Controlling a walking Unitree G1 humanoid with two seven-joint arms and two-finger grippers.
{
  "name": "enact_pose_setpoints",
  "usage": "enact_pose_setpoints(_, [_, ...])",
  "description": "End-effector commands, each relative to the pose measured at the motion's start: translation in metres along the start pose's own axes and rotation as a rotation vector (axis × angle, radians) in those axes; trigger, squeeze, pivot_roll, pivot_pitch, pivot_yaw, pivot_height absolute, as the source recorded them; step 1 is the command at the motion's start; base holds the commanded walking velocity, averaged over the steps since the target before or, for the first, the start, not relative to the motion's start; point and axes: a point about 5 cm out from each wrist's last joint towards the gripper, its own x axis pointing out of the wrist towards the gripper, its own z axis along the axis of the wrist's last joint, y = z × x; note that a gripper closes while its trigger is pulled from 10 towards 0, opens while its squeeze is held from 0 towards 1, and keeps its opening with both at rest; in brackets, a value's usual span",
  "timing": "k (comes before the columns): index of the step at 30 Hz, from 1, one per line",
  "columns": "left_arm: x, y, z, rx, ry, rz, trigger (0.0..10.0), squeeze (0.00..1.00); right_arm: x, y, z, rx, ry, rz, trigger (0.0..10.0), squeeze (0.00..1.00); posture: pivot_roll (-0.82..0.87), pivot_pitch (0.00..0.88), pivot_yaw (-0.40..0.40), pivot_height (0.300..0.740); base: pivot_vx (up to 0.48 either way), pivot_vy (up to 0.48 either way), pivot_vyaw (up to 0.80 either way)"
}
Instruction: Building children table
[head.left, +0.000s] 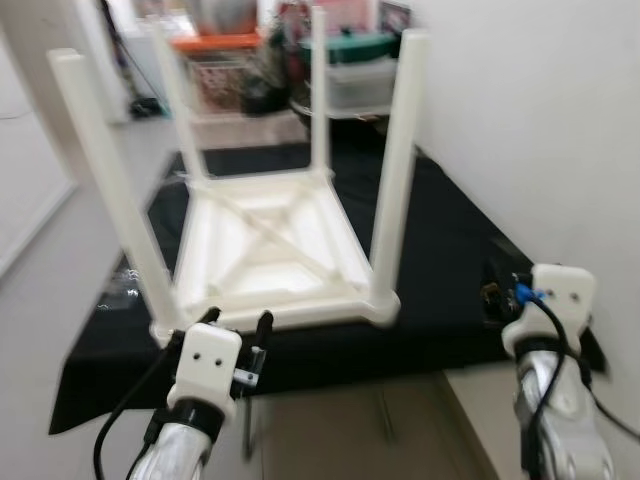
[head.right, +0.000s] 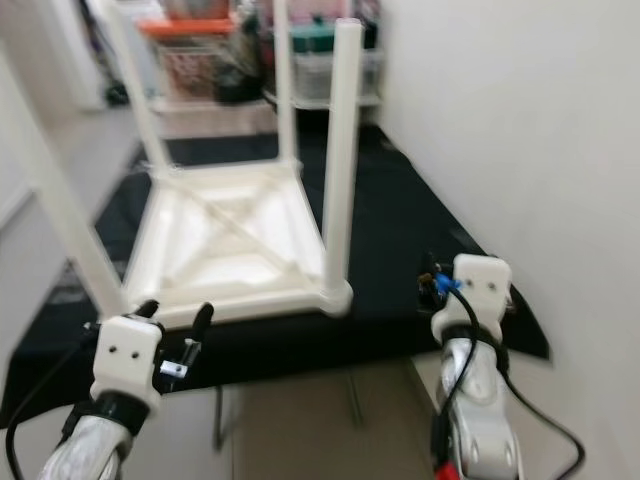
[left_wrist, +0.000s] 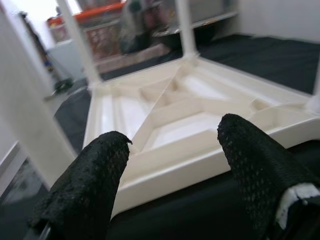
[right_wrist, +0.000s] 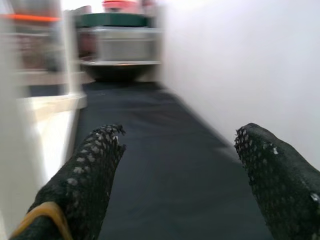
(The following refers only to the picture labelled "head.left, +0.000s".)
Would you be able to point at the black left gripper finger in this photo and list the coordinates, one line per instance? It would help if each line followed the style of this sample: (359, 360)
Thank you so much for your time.
(264, 330)
(210, 316)

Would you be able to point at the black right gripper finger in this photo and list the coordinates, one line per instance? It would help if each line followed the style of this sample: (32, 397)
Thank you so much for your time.
(491, 273)

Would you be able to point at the black tablecloth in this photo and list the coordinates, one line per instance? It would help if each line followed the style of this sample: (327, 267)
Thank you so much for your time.
(450, 260)

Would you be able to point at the white plastic table top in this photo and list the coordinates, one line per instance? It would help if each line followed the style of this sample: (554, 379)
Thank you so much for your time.
(270, 250)

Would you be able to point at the beige patterned bench cloth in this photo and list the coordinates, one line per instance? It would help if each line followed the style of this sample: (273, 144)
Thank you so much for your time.
(250, 130)

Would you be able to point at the black wok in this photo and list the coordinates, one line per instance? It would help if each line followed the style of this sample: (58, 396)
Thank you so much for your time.
(345, 115)

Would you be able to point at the black round floor object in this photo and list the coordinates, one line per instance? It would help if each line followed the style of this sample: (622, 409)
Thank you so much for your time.
(145, 107)

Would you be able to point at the clear plastic storage box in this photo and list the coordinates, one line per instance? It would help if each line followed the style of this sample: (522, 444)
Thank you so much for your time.
(360, 85)

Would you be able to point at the black bag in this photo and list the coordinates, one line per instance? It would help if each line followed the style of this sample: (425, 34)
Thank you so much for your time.
(270, 85)

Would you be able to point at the storage box with orange lid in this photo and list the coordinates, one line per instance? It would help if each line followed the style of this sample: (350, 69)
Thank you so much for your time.
(225, 75)

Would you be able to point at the green pot lid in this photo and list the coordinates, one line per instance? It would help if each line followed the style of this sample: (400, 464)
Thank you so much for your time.
(360, 47)

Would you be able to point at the brown basin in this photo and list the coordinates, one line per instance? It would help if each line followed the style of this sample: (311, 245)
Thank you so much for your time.
(225, 15)

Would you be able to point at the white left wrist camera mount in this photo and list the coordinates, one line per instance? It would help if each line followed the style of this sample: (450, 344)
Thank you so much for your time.
(205, 365)

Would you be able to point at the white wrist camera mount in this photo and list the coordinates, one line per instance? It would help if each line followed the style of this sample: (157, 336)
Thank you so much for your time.
(205, 365)
(555, 300)

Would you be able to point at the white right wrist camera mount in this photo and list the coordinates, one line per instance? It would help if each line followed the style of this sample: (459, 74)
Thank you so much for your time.
(555, 300)

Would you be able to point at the grey metal table frame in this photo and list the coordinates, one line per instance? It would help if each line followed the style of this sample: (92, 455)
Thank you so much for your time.
(247, 430)

